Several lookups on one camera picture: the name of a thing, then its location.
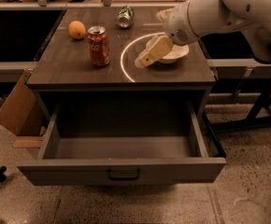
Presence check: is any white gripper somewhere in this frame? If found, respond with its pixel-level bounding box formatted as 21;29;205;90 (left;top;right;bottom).
135;1;199;68

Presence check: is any red coke can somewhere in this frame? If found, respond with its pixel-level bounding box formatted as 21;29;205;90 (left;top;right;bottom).
87;26;110;67

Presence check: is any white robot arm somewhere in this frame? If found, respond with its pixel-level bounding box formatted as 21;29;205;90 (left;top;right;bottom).
135;0;271;68

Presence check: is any green soda can lying down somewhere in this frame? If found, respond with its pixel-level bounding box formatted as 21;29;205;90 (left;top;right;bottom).
117;6;135;29

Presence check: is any open grey top drawer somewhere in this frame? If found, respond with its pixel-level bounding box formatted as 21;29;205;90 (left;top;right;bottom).
18;97;226;186

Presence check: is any white paper bowl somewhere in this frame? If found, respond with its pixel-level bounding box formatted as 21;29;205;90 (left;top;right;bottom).
157;43;189;63

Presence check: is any dark wooden cabinet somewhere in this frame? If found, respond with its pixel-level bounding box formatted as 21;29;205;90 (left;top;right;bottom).
27;5;215;114

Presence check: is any orange fruit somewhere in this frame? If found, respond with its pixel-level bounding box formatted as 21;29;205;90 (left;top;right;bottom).
68;21;86;40

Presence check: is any brown cardboard piece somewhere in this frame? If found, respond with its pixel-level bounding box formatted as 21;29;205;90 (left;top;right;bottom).
0;70;47;148

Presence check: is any black drawer handle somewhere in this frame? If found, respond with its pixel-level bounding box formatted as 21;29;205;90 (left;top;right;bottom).
107;169;141;181

